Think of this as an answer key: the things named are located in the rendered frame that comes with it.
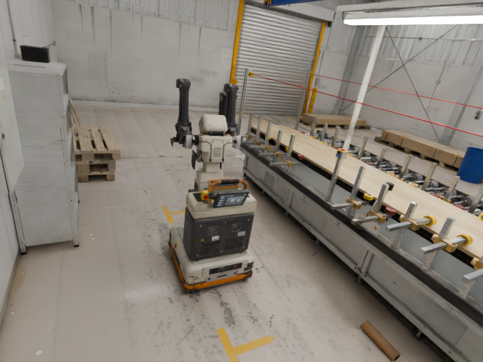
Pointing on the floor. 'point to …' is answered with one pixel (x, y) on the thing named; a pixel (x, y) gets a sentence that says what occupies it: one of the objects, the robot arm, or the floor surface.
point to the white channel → (382, 36)
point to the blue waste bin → (471, 166)
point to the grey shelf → (44, 154)
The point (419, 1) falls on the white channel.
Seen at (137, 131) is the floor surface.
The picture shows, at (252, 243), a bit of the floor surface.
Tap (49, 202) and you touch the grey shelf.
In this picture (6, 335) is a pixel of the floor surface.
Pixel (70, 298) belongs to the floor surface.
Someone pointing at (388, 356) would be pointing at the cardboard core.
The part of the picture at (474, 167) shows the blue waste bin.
